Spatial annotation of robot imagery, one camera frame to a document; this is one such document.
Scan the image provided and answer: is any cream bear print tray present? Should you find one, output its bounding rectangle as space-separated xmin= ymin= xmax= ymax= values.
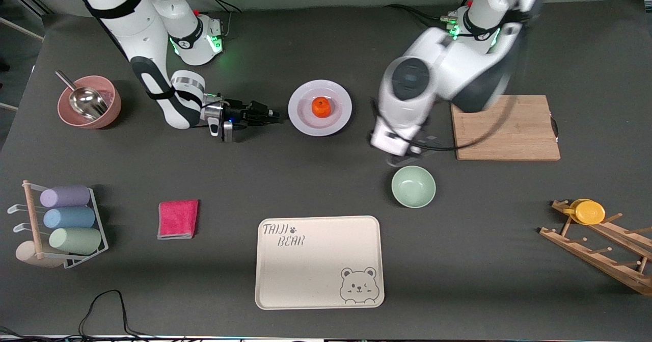
xmin=254 ymin=215 xmax=385 ymax=310

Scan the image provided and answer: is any pink bowl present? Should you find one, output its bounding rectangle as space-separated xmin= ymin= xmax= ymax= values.
xmin=57 ymin=75 xmax=123 ymax=129

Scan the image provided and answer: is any white wire cup rack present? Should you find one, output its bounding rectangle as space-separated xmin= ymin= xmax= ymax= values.
xmin=7 ymin=180 xmax=109 ymax=270

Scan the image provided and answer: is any wooden peg rack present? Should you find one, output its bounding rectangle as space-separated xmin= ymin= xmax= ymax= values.
xmin=539 ymin=199 xmax=652 ymax=297

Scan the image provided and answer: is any yellow cup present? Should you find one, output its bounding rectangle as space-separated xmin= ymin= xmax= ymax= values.
xmin=563 ymin=198 xmax=606 ymax=225

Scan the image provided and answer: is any black arm base cable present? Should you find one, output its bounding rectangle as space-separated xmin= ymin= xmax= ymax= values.
xmin=193 ymin=0 xmax=243 ymax=42
xmin=385 ymin=3 xmax=459 ymax=31

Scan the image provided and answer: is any blue cup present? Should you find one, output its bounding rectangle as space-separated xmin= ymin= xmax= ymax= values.
xmin=43 ymin=206 xmax=96 ymax=230

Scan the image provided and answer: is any pale green bowl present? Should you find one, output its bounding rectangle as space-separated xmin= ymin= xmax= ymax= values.
xmin=391 ymin=165 xmax=437 ymax=209

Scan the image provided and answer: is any purple cup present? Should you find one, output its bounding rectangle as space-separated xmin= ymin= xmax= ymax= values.
xmin=40 ymin=185 xmax=91 ymax=208

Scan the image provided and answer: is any white round plate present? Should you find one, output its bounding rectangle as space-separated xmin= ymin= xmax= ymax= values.
xmin=288 ymin=80 xmax=353 ymax=137

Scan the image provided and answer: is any metal scoop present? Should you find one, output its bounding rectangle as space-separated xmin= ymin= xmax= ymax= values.
xmin=55 ymin=70 xmax=109 ymax=121

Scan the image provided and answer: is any pink folded cloth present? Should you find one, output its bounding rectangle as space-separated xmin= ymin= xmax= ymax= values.
xmin=157 ymin=199 xmax=199 ymax=240

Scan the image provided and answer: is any wooden cutting board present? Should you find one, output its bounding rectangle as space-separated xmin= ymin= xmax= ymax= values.
xmin=451 ymin=95 xmax=561 ymax=161

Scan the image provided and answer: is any black left arm wrist cable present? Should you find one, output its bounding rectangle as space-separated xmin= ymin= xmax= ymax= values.
xmin=422 ymin=95 xmax=518 ymax=152

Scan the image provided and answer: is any black right arm base cable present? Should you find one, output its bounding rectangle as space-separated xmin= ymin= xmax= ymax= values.
xmin=193 ymin=0 xmax=243 ymax=42

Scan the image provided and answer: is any thin black looped cable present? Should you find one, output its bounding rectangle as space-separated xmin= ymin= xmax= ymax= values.
xmin=78 ymin=290 xmax=153 ymax=338

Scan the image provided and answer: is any black left arm base cable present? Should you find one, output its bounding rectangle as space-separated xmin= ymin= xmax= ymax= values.
xmin=385 ymin=3 xmax=459 ymax=31

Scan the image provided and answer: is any beige cup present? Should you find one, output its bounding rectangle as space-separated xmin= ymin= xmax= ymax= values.
xmin=15 ymin=241 xmax=64 ymax=269

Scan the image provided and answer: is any green cup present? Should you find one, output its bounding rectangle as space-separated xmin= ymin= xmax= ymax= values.
xmin=48 ymin=227 xmax=102 ymax=255

